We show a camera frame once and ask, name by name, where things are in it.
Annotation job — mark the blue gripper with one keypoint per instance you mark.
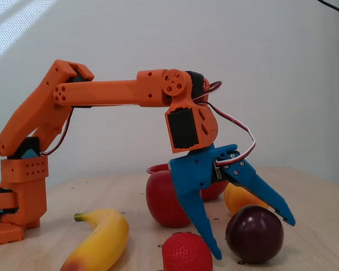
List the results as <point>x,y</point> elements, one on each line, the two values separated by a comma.
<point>192,173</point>

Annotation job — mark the dark purple plum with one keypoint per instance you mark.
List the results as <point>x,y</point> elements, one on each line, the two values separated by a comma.
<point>254,234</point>

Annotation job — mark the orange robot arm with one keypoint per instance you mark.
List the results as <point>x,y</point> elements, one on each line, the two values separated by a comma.
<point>101,93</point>

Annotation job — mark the orange robot base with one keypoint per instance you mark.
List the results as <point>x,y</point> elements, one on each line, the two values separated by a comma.
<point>2,234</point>

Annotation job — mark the red bowl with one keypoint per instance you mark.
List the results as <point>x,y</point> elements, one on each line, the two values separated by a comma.
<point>212,193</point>

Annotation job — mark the orange fruit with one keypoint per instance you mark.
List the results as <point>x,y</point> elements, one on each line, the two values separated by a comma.
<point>237,199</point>

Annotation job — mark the red strawberry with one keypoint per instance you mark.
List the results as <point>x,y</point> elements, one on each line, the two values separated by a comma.
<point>183,252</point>

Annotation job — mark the red apple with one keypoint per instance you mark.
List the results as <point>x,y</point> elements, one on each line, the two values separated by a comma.
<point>161,200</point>

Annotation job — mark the yellow banana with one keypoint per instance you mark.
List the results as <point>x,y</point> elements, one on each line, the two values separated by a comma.
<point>107,240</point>

